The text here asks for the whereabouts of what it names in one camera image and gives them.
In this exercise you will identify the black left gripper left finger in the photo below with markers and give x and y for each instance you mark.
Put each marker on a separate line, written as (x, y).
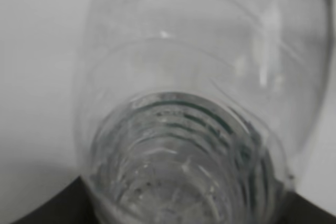
(71, 206)

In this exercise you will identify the clear Cestbon water bottle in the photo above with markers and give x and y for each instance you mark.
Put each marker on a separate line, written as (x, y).
(198, 111)

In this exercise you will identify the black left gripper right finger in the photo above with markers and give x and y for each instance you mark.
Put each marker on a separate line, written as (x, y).
(298, 210)

